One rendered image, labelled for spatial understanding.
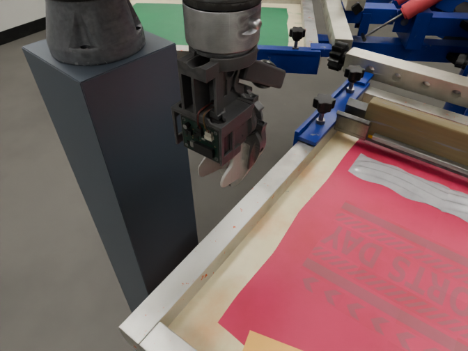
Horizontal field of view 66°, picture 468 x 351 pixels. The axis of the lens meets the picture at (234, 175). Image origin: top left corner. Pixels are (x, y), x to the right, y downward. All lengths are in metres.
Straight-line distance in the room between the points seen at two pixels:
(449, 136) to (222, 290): 0.50
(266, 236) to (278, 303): 0.12
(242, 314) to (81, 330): 1.21
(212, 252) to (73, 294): 1.28
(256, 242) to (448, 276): 0.30
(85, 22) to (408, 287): 0.61
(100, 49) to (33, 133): 2.21
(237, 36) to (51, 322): 1.55
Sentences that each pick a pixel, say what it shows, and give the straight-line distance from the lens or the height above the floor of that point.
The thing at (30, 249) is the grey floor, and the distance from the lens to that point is 2.03.
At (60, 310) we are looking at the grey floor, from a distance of 1.78.
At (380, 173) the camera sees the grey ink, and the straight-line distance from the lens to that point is 0.78.
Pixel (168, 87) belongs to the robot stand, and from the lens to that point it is 0.67.
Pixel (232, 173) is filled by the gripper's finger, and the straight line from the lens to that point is 0.47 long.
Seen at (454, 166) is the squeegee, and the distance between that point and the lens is 0.81.
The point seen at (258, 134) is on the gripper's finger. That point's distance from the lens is 0.44.
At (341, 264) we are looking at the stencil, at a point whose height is 0.96.
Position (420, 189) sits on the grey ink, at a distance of 0.77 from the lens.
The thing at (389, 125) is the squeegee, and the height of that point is 1.02.
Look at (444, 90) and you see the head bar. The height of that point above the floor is 1.02.
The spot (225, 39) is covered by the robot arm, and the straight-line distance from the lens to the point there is 0.35.
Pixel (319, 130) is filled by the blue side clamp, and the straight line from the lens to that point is 0.79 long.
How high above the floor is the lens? 1.45
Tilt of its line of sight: 43 degrees down
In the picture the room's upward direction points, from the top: straight up
